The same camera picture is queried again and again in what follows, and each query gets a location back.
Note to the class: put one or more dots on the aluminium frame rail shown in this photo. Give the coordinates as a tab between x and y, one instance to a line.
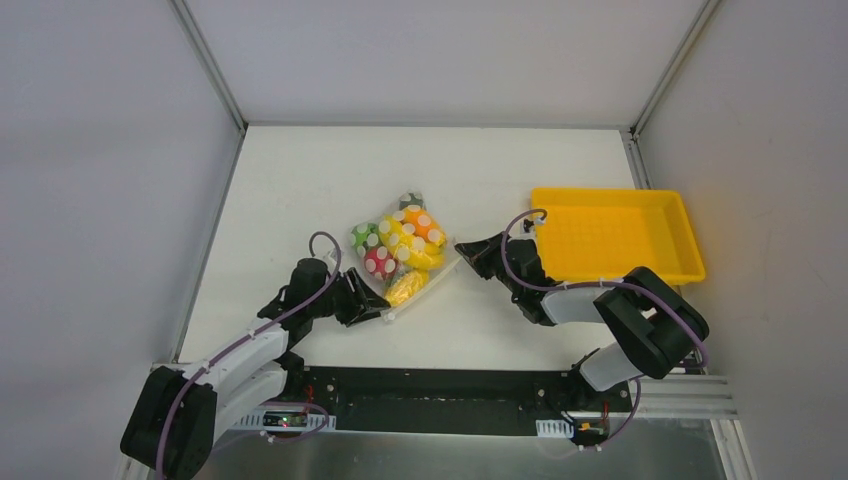
234	136

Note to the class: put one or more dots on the orange fake food ball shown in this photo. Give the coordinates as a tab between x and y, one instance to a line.
424	225

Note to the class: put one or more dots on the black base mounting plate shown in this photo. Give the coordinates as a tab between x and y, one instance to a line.
461	402

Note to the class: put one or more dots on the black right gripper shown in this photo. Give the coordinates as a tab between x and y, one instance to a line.
502	252

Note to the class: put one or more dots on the yellow fake banana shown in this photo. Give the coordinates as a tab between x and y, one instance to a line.
408	248

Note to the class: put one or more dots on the green fake food ball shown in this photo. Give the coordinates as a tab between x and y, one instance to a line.
364	236

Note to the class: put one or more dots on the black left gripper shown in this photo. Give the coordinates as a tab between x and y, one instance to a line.
354	299

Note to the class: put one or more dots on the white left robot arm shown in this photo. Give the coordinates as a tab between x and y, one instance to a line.
182	412

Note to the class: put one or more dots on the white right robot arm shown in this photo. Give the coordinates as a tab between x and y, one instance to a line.
653	327

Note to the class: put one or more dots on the clear zip top bag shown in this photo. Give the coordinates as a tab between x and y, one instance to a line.
408	198

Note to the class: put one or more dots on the red fake food ball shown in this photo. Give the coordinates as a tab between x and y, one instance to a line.
379	263

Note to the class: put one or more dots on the yellow plastic tray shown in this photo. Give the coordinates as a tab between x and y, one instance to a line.
594	233

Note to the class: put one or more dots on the yellow fake corn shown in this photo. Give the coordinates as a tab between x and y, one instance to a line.
406	286

